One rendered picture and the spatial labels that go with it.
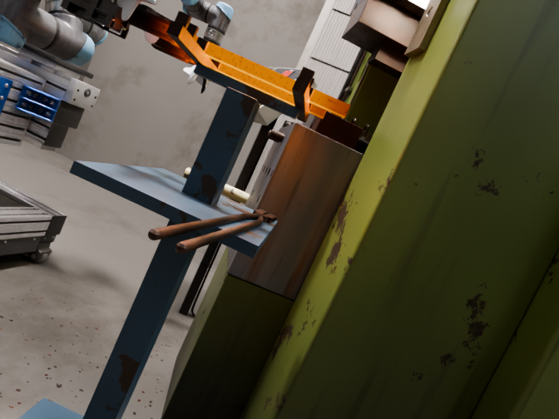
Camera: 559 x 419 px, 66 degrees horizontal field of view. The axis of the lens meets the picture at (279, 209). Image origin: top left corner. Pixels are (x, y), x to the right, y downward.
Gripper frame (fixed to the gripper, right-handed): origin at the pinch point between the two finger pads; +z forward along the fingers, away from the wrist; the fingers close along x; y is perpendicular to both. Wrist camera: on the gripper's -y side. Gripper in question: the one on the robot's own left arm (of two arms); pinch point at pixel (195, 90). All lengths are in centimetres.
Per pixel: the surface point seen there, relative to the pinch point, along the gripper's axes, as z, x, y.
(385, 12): -39, 37, -62
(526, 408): 40, 67, -129
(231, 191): 31.0, 2.4, -31.7
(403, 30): -37, 34, -69
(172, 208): 27, 108, -56
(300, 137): 5, 53, -58
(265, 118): -0.9, -1.6, -31.2
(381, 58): -28, 31, -66
